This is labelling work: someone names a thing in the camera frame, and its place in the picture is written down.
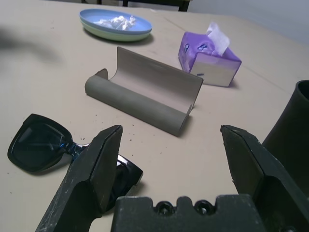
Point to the grey glasses case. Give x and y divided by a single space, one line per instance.
135 104

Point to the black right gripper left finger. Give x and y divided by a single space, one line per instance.
79 188

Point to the black sunglasses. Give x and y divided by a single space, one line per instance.
36 145

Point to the blue plastic plate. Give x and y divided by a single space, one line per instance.
96 18

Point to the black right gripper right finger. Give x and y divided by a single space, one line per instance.
272 183

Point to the purple tissue pack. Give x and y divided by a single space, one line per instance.
193 53

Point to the black plastic cup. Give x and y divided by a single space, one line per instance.
292 135

